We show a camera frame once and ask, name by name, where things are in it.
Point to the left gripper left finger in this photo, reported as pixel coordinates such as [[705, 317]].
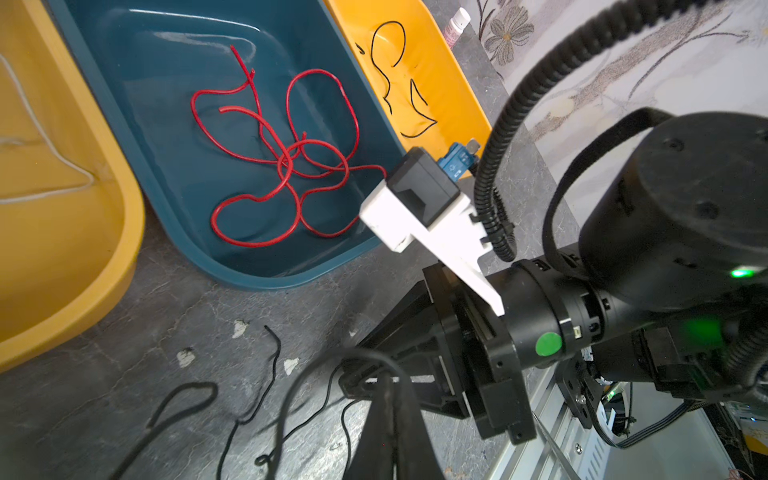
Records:
[[374, 457]]

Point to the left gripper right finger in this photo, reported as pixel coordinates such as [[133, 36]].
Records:
[[415, 456]]

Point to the left yellow plastic bin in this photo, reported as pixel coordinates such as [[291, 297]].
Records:
[[72, 214]]

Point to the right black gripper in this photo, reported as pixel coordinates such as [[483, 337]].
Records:
[[464, 360]]

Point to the right yellow plastic bin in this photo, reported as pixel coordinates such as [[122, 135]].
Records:
[[413, 74]]

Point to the teal plastic bin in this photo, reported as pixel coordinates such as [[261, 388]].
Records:
[[248, 124]]

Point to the yellow plastic bin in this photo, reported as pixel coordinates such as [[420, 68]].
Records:
[[413, 74], [72, 214]]

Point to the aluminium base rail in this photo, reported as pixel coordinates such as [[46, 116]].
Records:
[[689, 449]]

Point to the small white pink bottle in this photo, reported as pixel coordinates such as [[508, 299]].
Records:
[[456, 26]]

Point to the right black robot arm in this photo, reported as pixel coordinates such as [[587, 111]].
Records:
[[654, 266]]

